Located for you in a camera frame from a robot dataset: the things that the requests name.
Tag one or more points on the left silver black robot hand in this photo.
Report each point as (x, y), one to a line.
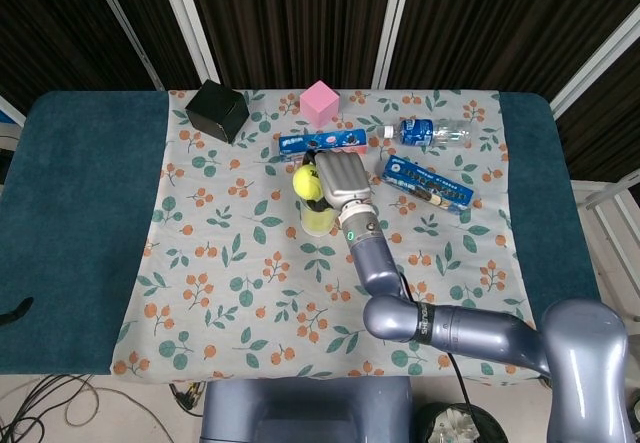
(17, 310)

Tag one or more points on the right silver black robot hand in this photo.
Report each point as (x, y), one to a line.
(345, 178)

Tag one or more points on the yellow tennis ball black print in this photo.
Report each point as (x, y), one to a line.
(303, 184)

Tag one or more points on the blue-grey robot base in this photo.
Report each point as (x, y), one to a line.
(305, 408)

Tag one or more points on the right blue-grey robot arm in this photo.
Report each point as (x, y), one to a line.
(372, 263)

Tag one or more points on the blue pink cookie box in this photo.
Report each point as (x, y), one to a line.
(325, 142)

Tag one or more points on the clear glass cup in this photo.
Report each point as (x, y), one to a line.
(317, 225)

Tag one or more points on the pink cube block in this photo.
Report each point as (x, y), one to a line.
(319, 103)

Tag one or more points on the dark blue cookie box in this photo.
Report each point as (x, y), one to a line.
(427, 183)

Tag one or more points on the clear bottle blue label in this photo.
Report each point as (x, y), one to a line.
(425, 131)

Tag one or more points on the teal blue table cover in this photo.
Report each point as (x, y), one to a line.
(80, 213)

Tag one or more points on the floral print tablecloth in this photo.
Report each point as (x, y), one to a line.
(240, 263)

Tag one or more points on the black cardboard box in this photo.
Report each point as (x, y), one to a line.
(217, 110)

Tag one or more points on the black trash bin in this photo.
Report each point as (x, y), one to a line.
(445, 425)

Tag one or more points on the white partition frame post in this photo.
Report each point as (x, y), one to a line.
(392, 23)
(10, 110)
(595, 58)
(187, 23)

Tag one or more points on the thin grey partition rail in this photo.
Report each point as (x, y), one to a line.
(125, 28)

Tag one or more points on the aluminium profile frame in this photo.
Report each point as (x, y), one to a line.
(615, 198)

